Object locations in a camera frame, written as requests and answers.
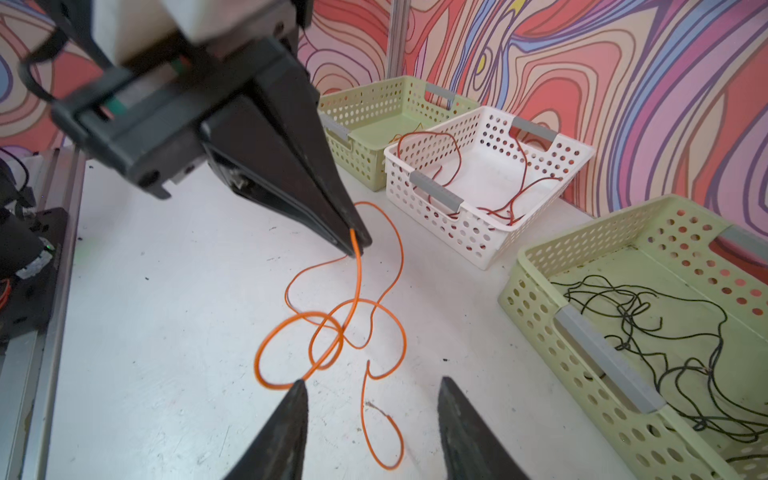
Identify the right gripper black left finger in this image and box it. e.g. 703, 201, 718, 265
225, 380, 309, 480

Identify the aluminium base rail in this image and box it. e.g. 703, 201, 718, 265
1, 147, 86, 479

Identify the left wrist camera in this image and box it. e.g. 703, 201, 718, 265
91, 0, 314, 65

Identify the orange cable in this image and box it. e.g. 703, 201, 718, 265
253, 122, 426, 472

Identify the left green perforated plastic basket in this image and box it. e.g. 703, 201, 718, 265
318, 76, 479, 192

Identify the right green perforated plastic basket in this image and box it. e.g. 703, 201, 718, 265
499, 195, 767, 479

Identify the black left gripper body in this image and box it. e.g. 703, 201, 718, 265
52, 36, 295, 199

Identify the green perforated plastic basket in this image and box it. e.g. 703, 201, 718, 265
318, 76, 479, 192
499, 195, 767, 479

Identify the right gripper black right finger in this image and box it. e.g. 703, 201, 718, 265
437, 376, 529, 480

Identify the white perforated plastic basket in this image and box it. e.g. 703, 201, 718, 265
384, 106, 595, 270

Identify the black cable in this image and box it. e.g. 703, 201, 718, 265
550, 274, 768, 463
563, 281, 768, 445

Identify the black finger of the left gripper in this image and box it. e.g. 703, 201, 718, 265
200, 97, 354, 256
254, 56, 372, 249

